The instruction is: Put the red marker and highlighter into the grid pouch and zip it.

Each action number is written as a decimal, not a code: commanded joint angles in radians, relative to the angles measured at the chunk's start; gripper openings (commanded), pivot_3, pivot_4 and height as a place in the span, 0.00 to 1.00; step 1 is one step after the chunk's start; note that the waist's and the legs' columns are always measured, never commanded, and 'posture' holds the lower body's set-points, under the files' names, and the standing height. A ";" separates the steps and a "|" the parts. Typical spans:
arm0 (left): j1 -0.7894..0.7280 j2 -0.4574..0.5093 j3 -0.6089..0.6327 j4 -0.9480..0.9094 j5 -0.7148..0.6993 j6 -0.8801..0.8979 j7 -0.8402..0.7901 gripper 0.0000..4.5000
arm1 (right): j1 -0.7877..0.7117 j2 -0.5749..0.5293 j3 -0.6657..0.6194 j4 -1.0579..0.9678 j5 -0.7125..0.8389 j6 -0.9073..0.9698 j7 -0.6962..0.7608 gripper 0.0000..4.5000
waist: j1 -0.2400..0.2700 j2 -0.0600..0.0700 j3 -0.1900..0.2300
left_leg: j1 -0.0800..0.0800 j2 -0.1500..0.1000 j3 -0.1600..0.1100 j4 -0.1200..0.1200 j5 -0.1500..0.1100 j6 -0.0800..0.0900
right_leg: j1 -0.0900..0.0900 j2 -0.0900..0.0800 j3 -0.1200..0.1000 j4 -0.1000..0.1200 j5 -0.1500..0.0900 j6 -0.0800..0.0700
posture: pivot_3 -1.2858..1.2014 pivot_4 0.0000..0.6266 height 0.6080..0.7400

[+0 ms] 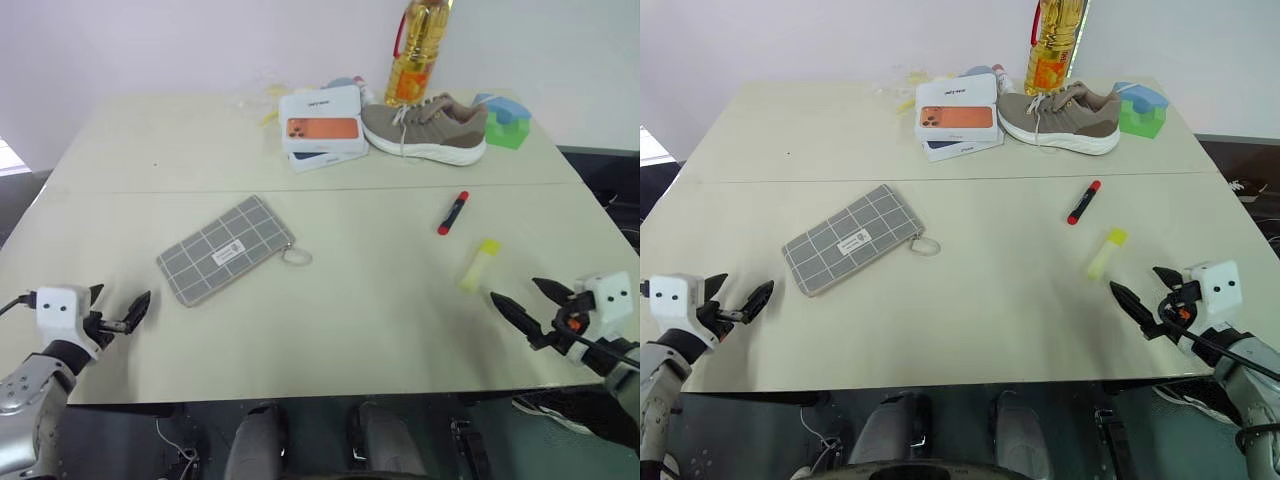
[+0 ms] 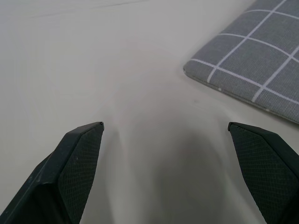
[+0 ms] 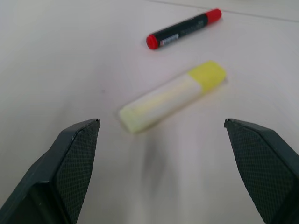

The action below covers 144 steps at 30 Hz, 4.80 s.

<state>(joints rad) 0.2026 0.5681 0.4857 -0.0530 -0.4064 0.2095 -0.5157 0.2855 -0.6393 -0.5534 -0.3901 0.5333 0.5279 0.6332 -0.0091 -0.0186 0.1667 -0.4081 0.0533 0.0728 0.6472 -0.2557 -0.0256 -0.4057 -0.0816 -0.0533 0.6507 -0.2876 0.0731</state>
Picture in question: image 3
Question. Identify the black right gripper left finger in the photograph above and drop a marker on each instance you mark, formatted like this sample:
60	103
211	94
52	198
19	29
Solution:
58	172

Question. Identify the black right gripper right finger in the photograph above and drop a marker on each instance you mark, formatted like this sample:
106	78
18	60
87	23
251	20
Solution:
264	163

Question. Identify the yellow and white highlighter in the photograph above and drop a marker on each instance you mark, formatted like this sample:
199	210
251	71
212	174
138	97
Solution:
170	95

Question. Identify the black marker with red cap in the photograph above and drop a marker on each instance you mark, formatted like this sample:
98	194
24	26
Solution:
184	28

